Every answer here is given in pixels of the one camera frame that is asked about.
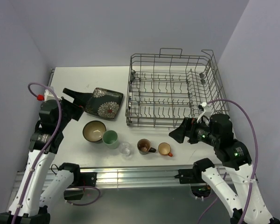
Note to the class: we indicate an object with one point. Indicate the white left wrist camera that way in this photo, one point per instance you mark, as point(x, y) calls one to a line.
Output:
point(47, 95)

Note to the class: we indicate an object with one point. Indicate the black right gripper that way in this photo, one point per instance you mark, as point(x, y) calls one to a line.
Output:
point(187, 128)

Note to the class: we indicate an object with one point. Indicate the dark brown mug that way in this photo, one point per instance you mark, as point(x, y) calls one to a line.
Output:
point(144, 147)

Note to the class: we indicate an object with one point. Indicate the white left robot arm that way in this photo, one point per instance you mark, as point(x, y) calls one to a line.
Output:
point(32, 204)

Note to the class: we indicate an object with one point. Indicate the green ceramic cup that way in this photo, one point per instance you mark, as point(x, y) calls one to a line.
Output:
point(110, 138)

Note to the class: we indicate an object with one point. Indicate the blue-brown ceramic bowl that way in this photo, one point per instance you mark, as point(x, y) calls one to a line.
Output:
point(93, 131)

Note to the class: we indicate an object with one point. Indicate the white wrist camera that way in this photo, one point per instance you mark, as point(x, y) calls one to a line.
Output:
point(205, 111)
point(47, 95)

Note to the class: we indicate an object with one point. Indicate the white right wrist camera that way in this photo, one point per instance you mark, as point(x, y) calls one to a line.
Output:
point(205, 111)

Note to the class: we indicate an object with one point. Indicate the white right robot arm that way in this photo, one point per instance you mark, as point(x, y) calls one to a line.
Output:
point(244, 204)

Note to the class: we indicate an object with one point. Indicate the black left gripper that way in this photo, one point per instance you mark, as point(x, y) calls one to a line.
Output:
point(80, 100)

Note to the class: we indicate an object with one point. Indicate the orange small mug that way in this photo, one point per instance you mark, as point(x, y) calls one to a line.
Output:
point(165, 149)

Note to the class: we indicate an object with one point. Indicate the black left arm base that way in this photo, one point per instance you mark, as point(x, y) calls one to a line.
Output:
point(78, 188)

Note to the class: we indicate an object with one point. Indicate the black floral square plate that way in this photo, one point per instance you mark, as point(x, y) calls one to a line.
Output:
point(104, 103)

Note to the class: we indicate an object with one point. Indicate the grey wire dish rack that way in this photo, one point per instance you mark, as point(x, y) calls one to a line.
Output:
point(166, 87)

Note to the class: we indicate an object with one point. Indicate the clear glass tumbler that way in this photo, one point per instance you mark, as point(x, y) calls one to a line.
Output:
point(125, 150)

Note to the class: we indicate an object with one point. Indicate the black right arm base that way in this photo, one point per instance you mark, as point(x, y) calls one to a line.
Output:
point(190, 176)

